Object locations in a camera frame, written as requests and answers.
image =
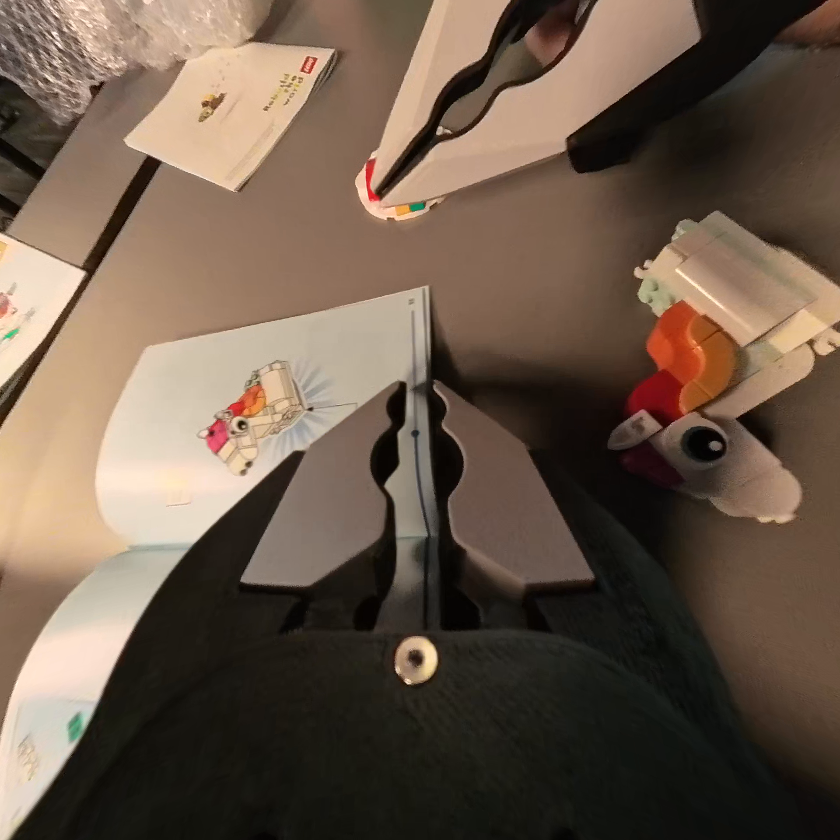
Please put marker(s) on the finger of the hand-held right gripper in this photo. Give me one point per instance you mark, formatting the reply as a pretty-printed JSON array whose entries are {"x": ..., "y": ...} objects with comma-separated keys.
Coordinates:
[
  {"x": 590, "y": 85},
  {"x": 446, "y": 52}
]

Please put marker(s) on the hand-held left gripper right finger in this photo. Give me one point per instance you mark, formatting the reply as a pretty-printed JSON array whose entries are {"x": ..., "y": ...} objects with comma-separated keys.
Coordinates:
[{"x": 518, "y": 518}]

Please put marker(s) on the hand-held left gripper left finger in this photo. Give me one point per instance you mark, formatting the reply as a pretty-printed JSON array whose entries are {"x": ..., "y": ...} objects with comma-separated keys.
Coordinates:
[{"x": 315, "y": 518}]

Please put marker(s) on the rainbow lego piece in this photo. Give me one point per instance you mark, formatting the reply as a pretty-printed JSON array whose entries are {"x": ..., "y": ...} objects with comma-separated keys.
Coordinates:
[{"x": 366, "y": 193}]

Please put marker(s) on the light blue instruction booklet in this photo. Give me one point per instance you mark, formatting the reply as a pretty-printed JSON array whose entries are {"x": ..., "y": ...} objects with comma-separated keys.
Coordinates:
[{"x": 197, "y": 367}]

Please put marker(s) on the white lego unicorn model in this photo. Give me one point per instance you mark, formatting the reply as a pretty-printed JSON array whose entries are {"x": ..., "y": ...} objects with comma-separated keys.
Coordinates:
[{"x": 735, "y": 282}]

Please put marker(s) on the person's right hand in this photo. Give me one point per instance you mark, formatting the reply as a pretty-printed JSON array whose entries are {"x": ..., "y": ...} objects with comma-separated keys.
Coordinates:
[{"x": 551, "y": 36}]

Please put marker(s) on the closed white booklet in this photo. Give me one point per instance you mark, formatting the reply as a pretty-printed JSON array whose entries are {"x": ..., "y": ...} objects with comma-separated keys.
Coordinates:
[{"x": 197, "y": 144}]

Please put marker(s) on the booklet with colourful cover picture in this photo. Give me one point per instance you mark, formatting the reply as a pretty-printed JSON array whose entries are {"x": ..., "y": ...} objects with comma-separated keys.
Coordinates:
[{"x": 33, "y": 308}]

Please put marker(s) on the clear bubble wrap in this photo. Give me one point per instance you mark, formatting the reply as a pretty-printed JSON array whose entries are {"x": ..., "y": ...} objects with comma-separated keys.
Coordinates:
[{"x": 79, "y": 46}]

